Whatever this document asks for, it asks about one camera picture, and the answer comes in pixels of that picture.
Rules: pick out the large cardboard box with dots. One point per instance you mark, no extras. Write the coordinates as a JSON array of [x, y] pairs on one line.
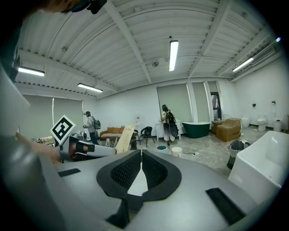
[[229, 132]]

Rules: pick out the dark grey waste bin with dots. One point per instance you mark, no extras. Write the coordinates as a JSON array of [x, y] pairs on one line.
[[234, 153]]

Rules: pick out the white round toilet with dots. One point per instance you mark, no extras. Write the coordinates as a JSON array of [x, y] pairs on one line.
[[245, 122]]

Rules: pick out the long grey window blind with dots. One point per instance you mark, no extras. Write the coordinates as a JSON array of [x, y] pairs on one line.
[[45, 115]]

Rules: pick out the white bucket teal inside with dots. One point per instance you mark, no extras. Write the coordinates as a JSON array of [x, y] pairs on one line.
[[162, 149]]

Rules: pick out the person's clothed torso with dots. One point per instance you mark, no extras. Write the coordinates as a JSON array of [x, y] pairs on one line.
[[11, 101]]

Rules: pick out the dark green bathtub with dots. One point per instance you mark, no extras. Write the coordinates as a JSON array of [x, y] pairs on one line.
[[195, 130]]

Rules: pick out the small cardboard box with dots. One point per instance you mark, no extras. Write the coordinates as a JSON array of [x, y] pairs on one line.
[[216, 126]]

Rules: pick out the dark doorway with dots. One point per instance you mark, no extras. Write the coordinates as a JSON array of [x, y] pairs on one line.
[[215, 106]]

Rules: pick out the wooden perforated board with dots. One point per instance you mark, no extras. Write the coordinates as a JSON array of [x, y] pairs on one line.
[[125, 138]]

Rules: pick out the black head-worn camera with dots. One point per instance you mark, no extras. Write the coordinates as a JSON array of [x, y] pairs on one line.
[[97, 5]]

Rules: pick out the long ceiling tube light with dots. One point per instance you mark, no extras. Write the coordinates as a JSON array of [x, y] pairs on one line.
[[173, 55], [31, 71], [89, 87], [243, 64]]

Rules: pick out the wide grey window blind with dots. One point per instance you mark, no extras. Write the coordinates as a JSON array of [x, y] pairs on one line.
[[173, 101]]

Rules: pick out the black chair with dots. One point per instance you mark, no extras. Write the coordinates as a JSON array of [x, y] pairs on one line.
[[146, 133]]

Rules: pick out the plain white bucket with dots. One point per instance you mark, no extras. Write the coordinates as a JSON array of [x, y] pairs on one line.
[[176, 152]]

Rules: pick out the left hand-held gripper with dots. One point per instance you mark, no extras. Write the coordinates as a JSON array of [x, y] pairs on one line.
[[65, 149]]

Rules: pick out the white vanity cabinet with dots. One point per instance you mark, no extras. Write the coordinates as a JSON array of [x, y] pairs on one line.
[[159, 130]]

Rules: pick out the white bathtub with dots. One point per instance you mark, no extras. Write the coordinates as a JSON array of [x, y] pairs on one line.
[[259, 167]]

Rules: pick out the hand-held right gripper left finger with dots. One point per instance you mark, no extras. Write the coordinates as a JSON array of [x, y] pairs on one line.
[[122, 171]]

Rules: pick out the person's left forearm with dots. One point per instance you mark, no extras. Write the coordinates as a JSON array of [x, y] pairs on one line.
[[43, 149]]

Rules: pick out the orange sofa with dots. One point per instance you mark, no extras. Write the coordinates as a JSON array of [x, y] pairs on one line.
[[111, 132]]

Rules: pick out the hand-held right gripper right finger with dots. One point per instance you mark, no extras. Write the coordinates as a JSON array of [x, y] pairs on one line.
[[158, 173]]

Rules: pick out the white power strip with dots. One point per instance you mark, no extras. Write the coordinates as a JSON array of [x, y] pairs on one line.
[[194, 154]]

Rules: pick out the narrow grey window blind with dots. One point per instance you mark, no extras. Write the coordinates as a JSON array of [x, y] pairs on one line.
[[200, 101]]

